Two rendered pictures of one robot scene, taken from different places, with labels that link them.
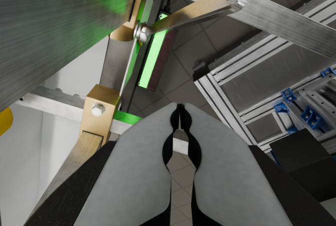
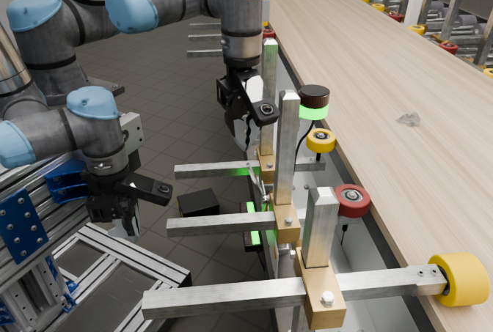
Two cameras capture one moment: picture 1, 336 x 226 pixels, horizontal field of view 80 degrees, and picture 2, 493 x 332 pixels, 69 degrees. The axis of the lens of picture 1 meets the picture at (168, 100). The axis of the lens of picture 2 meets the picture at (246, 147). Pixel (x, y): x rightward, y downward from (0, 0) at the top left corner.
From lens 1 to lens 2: 0.68 m
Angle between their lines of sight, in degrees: 30
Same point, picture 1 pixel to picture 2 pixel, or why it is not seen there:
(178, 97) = (193, 263)
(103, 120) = (264, 163)
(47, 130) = not seen: hidden behind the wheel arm
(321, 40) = (179, 222)
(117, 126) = (254, 163)
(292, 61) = not seen: outside the picture
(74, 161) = (268, 135)
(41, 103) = (301, 160)
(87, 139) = (268, 150)
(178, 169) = not seen: hidden behind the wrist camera
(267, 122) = (75, 267)
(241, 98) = (123, 279)
